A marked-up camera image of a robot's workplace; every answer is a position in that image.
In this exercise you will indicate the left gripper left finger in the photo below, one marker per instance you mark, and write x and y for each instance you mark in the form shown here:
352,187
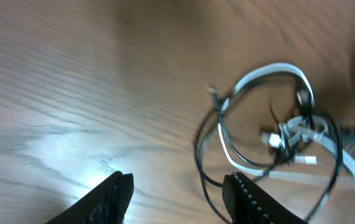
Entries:
107,203

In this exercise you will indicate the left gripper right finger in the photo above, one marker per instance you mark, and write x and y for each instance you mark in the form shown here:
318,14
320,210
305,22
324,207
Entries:
247,203

